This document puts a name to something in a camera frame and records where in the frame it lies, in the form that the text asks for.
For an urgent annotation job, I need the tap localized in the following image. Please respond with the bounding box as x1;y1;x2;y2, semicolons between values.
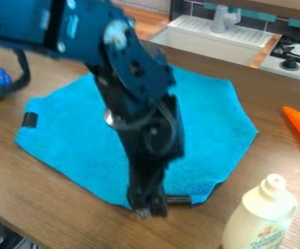
209;4;243;34

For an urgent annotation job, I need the toy sink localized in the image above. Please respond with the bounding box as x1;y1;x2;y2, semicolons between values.
148;14;277;67

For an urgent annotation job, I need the blue cloth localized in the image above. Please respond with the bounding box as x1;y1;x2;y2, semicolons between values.
13;64;260;210

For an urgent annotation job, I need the cream plastic bottle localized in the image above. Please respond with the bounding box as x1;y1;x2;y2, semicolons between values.
220;173;299;249

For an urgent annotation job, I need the toy stove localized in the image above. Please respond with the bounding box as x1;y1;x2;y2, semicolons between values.
257;36;300;85

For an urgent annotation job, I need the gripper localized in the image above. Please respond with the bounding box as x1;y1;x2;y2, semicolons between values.
104;93;187;219

